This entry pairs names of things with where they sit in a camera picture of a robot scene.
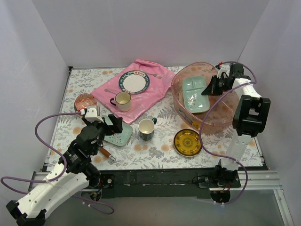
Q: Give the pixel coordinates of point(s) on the silver fork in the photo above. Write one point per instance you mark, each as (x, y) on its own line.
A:
(155, 75)

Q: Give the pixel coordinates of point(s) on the wooden handled metal scraper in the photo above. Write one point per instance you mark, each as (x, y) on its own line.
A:
(107, 154)

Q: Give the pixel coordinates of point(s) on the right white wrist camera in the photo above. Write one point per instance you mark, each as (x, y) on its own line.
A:
(223, 70)

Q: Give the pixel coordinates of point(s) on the cream mug black rim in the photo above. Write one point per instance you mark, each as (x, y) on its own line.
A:
(122, 101)

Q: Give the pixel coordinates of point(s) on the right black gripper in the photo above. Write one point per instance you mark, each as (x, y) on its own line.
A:
(217, 83)

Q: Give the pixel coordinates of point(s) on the red patterned bowl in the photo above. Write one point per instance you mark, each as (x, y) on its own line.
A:
(83, 101)

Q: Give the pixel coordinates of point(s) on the mint divided rectangular tray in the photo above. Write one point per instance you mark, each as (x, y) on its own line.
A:
(194, 101)

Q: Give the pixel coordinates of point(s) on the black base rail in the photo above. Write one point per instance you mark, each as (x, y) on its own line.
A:
(195, 182)

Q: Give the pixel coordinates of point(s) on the yellow patterned plate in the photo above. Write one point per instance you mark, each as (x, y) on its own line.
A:
(187, 143)

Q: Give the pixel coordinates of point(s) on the green rimmed white plate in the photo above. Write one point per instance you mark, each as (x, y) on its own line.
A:
(134, 82)

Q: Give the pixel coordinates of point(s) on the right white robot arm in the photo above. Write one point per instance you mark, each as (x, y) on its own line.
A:
(249, 119)

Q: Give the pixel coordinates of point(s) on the aluminium frame rail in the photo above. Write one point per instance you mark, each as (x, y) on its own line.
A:
(260, 180)

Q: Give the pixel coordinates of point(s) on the dark green mug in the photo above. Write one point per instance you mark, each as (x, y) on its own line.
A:
(146, 128)

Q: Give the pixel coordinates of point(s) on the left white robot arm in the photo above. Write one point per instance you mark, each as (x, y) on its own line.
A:
(73, 172)

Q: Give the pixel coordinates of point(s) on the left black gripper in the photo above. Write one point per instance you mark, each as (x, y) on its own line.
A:
(113, 125)

